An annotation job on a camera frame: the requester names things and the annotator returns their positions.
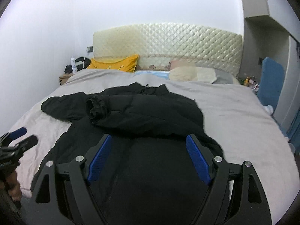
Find cream folded towel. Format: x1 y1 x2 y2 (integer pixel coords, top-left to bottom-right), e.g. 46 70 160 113
196 67 217 84

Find blue padded chair back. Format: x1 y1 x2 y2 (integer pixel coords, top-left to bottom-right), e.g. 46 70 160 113
257 57 285 110

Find grey bed duvet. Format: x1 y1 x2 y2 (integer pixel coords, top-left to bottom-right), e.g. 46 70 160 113
7 68 299 225

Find black bag on nightstand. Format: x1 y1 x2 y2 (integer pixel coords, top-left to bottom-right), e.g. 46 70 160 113
64 56 91 74

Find beige pillow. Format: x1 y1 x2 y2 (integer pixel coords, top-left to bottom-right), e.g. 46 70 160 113
169 66 197 82

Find wooden nightstand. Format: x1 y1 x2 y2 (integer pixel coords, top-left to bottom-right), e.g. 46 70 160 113
59 73 73 86

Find yellow pillow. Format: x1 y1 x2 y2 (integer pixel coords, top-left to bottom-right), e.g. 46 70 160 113
87 54 139 73

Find light blue bed sheet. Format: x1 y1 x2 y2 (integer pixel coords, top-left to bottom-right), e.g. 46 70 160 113
134 70 169 80

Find black puffer jacket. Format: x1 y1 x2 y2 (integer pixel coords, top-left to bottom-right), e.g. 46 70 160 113
40 83 223 224

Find white spray bottle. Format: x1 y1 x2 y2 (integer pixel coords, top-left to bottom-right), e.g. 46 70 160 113
71 56 77 74

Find grey white wardrobe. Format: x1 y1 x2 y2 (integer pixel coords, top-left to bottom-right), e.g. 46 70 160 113
239 0 299 130

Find left hand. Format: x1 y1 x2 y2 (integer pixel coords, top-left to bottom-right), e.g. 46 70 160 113
1 170 22 202

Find blue curtain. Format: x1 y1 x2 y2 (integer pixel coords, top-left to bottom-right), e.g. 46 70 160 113
287 109 300 145

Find cream quilted headboard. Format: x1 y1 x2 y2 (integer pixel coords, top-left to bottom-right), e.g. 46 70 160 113
93 22 243 76

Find pink pillow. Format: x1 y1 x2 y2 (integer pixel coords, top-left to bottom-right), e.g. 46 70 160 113
169 60 195 70

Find wall power socket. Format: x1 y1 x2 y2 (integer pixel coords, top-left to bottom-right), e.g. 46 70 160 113
86 46 94 53

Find small items on shelf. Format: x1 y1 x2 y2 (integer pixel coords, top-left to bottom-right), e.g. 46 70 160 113
238 76 259 90

